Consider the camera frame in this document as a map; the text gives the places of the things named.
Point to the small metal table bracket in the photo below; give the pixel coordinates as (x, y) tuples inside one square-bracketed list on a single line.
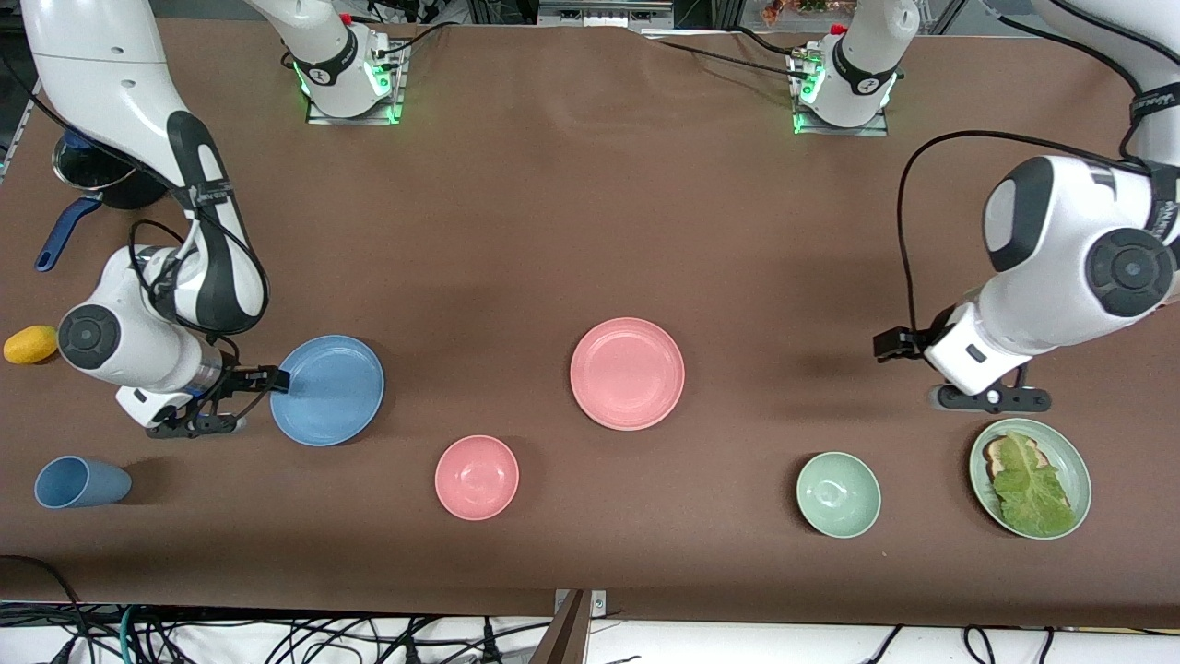
[(599, 604)]

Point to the green lettuce leaf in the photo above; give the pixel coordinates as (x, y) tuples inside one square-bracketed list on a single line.
[(1032, 489)]

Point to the blue shallow bowl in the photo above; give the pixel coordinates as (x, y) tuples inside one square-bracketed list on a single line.
[(327, 390)]

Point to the yellow lemon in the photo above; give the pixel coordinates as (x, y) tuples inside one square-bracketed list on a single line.
[(32, 344)]

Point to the pink shallow bowl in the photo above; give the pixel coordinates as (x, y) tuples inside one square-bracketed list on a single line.
[(627, 373)]

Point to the aluminium frame rail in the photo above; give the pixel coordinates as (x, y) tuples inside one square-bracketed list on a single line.
[(599, 14)]

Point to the small deep pink bowl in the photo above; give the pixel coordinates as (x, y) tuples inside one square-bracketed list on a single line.
[(477, 478)]

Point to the green plate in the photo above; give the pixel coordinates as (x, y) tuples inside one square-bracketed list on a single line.
[(1067, 466)]

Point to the toasted bread slice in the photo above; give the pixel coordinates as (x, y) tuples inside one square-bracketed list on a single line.
[(996, 454)]

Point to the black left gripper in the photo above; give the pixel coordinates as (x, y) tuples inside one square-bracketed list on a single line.
[(941, 328)]

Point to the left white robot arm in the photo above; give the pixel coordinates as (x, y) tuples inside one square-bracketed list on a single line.
[(1051, 258)]

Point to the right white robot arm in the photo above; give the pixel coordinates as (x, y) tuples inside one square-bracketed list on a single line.
[(120, 92)]

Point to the blue plastic cup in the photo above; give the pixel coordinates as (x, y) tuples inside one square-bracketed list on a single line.
[(83, 482)]

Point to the small deep green bowl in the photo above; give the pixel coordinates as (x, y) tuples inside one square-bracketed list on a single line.
[(838, 494)]

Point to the dark slanted bar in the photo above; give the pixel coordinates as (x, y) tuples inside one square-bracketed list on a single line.
[(562, 641)]

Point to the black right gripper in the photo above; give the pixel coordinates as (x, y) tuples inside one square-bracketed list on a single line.
[(236, 379)]

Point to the black pot with glass lid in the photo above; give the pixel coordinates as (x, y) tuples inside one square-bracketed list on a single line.
[(66, 235)]

